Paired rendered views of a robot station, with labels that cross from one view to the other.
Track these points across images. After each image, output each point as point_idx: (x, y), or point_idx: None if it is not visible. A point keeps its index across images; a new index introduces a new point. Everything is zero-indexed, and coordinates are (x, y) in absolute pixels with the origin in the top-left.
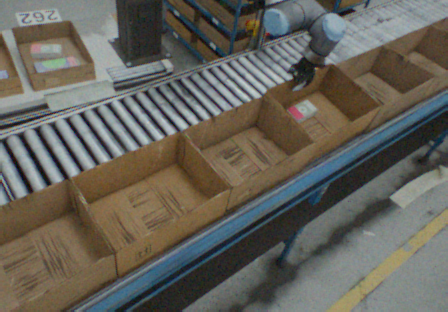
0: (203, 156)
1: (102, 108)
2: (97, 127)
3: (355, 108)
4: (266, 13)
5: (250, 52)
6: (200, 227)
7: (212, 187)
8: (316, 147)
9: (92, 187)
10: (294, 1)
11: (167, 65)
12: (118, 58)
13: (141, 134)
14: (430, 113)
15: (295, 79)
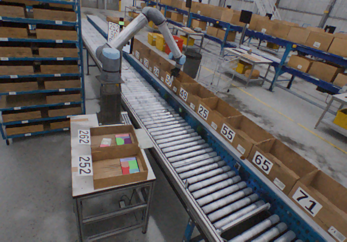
0: (208, 98)
1: (152, 133)
2: (164, 135)
3: (176, 78)
4: (180, 59)
5: (121, 93)
6: (221, 112)
7: (211, 104)
8: None
9: (215, 123)
10: (173, 54)
11: (125, 113)
12: (115, 125)
13: (169, 126)
14: None
15: (177, 76)
